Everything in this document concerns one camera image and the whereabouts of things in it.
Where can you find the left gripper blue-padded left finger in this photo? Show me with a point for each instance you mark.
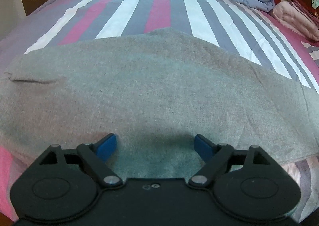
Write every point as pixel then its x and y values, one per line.
pixel 105 147

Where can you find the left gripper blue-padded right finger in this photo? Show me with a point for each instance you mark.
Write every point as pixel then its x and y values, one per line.
pixel 205 148

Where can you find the grey pants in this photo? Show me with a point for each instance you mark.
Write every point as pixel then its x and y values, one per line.
pixel 155 91

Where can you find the striped pink grey bedsheet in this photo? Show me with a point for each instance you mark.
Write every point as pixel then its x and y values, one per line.
pixel 238 29

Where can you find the striped grey white pillow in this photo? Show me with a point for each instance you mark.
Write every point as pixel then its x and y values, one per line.
pixel 312 50

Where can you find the folded pink blanket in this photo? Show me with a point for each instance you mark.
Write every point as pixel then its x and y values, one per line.
pixel 294 16

